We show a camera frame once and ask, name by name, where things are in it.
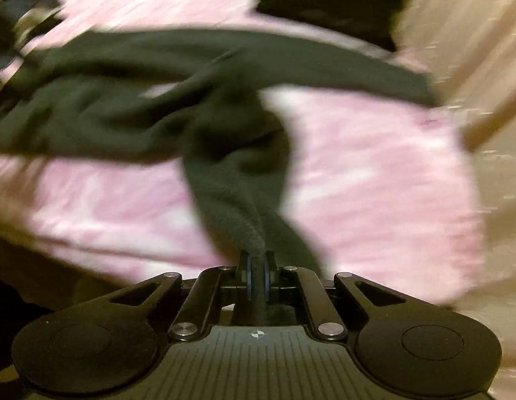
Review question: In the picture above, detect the pink floral fleece bed blanket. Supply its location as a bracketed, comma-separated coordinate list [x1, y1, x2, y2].
[0, 0, 484, 303]

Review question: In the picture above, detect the dark grey-black garment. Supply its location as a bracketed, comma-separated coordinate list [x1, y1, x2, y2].
[0, 28, 441, 328]

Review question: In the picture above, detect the navy blue garment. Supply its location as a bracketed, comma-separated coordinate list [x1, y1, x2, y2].
[255, 0, 406, 52]

